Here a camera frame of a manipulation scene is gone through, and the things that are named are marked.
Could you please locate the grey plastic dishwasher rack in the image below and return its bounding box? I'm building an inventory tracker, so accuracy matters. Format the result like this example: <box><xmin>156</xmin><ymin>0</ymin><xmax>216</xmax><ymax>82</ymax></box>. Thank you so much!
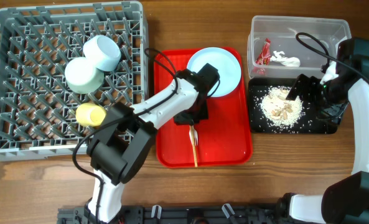
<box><xmin>0</xmin><ymin>1</ymin><xmax>149</xmax><ymax>161</ymax></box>

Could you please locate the clear plastic bin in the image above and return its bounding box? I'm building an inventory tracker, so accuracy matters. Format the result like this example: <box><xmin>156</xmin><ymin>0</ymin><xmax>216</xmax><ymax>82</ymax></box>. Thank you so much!
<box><xmin>247</xmin><ymin>16</ymin><xmax>352</xmax><ymax>79</ymax></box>

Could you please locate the red plastic tray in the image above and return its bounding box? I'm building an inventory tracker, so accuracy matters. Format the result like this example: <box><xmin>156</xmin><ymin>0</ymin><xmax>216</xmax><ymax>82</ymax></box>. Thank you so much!
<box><xmin>156</xmin><ymin>47</ymin><xmax>253</xmax><ymax>168</ymax></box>

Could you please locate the pile of rice scraps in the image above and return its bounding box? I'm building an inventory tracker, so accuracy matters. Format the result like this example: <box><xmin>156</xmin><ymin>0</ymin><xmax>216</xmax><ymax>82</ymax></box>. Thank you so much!
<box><xmin>259</xmin><ymin>86</ymin><xmax>304</xmax><ymax>128</ymax></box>

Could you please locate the red snack wrapper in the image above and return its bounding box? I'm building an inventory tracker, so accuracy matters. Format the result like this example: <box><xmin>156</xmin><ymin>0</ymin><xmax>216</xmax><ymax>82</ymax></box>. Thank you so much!
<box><xmin>252</xmin><ymin>38</ymin><xmax>271</xmax><ymax>75</ymax></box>

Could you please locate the large light blue plate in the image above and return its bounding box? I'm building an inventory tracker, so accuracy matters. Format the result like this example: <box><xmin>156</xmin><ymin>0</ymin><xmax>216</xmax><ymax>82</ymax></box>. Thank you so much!
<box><xmin>187</xmin><ymin>47</ymin><xmax>241</xmax><ymax>98</ymax></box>

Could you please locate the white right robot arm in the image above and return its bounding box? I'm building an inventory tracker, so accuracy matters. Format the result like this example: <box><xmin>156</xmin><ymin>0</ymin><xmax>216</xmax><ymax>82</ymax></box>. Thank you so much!
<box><xmin>275</xmin><ymin>33</ymin><xmax>369</xmax><ymax>223</ymax></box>

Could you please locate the wooden chopstick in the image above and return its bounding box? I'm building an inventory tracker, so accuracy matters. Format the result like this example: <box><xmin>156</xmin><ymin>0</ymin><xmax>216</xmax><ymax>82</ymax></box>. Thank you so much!
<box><xmin>190</xmin><ymin>125</ymin><xmax>199</xmax><ymax>168</ymax></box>

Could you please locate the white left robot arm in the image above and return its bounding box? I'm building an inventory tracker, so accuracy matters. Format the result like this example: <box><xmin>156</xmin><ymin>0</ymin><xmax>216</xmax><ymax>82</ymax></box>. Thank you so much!
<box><xmin>86</xmin><ymin>63</ymin><xmax>220</xmax><ymax>223</ymax></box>

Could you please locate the white napkin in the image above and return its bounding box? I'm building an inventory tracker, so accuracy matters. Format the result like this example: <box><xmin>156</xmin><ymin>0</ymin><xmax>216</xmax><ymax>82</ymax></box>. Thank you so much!
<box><xmin>270</xmin><ymin>51</ymin><xmax>301</xmax><ymax>67</ymax></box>

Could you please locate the yellow plastic cup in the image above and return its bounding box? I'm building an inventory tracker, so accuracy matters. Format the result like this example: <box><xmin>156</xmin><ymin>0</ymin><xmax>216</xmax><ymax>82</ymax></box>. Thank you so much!
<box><xmin>75</xmin><ymin>103</ymin><xmax>106</xmax><ymax>127</ymax></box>

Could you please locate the black rectangular tray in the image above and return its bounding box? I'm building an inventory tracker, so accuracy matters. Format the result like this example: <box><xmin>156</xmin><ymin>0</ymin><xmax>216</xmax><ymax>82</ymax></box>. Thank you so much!
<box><xmin>248</xmin><ymin>77</ymin><xmax>347</xmax><ymax>134</ymax></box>

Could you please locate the small light blue bowl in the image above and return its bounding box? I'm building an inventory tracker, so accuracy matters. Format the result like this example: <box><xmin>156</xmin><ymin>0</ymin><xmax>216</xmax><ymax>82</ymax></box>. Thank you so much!
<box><xmin>83</xmin><ymin>35</ymin><xmax>121</xmax><ymax>72</ymax></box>

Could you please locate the white plastic fork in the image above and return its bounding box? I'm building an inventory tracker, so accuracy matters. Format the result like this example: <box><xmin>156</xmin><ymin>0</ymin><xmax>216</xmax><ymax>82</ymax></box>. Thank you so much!
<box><xmin>189</xmin><ymin>125</ymin><xmax>199</xmax><ymax>146</ymax></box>

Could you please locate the light green bowl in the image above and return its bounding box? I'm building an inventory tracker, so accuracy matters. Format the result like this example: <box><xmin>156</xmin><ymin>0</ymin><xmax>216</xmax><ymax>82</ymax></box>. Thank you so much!
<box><xmin>64</xmin><ymin>57</ymin><xmax>104</xmax><ymax>94</ymax></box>

